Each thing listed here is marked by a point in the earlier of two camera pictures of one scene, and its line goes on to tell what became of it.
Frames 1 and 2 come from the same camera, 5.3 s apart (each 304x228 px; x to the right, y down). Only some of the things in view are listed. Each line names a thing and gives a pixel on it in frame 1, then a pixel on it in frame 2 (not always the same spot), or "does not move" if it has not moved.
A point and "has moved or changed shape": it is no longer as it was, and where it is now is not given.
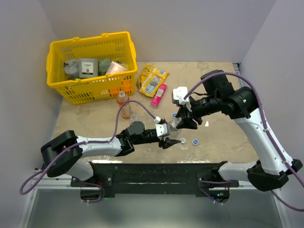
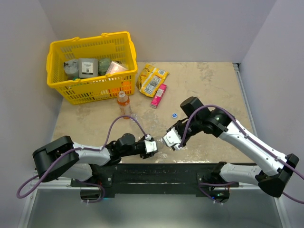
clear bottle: [175, 132] has moved or changed shape
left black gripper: [167, 143] to [148, 154]
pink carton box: [159, 96] does not move
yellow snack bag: [149, 79] does not move
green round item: [103, 66] does not move
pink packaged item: [115, 68] does not move
